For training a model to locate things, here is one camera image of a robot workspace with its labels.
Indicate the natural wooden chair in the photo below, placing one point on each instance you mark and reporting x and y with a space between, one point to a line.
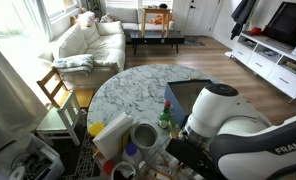
56 91

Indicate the white fabric sofa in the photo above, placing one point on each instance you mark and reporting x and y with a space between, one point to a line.
105 41

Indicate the green bottle red cap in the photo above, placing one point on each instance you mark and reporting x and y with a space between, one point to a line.
165 115

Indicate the navy blue open box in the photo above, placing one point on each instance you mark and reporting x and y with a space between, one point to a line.
182 95

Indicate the white tv cabinet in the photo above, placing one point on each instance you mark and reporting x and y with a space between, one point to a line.
268 58

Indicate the dark hanging jacket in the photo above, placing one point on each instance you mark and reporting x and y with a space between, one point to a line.
240 16

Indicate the yellow round lid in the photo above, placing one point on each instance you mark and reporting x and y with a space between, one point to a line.
95 128

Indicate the white curtain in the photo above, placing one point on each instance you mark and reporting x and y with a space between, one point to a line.
21 111

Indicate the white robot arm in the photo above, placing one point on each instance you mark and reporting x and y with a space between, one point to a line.
226 138

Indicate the white wooden chair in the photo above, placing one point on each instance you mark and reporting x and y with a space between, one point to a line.
60 123

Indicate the white bottle blue cap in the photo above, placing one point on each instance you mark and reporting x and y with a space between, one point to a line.
132 154

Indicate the black coffee table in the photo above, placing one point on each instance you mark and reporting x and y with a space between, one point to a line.
156 37

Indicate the grey folded blanket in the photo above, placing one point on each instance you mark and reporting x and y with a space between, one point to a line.
74 64

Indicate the wooden side table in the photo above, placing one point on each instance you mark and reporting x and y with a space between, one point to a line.
156 16

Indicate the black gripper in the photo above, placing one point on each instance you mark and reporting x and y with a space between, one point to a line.
194 158

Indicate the white plastic storage bin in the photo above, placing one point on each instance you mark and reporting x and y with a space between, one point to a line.
29 158

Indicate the black television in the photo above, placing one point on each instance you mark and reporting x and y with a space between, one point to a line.
282 26

